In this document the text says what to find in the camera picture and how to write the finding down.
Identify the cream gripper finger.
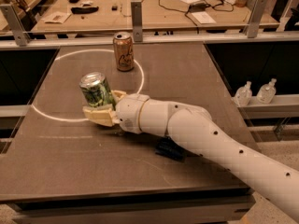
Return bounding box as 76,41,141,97
82,105,120,127
111,90,127,105

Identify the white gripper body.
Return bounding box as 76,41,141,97
116,93,150,134

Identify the green soda can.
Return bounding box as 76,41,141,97
79,72,116,107

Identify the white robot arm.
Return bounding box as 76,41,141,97
83,93,299,222

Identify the orange soda can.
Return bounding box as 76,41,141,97
113,32,135,72

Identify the blue snack bar wrapper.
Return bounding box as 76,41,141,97
155,137,186,161

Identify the small black block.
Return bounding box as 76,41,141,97
111,5,118,10

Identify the black tool on desk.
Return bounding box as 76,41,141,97
71,6,99,14

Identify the wooden background desk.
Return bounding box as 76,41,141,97
30,0,279,35

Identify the beige envelope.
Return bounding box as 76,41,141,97
42,11,71,24

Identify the white card on desk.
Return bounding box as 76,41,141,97
192,11,216,24

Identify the clear sanitizer bottle left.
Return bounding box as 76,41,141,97
234,81,252,106

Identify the clear sanitizer bottle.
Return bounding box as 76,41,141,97
234,81,252,106
257,78,277,104

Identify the black power adapter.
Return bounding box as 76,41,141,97
189,2,209,12

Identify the clear sanitizer bottle right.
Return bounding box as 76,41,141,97
257,78,277,104

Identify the metal bracket middle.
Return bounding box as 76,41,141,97
131,1,143,42

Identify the metal bracket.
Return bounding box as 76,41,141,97
131,1,143,42
244,0,268,38
0,4,30,47

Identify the metal bracket left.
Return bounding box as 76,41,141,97
0,4,30,47

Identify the black cable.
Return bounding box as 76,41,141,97
157,0,235,27

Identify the metal bracket right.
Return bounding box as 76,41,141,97
244,0,268,38

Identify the metal rail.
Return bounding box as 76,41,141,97
0,31,299,50

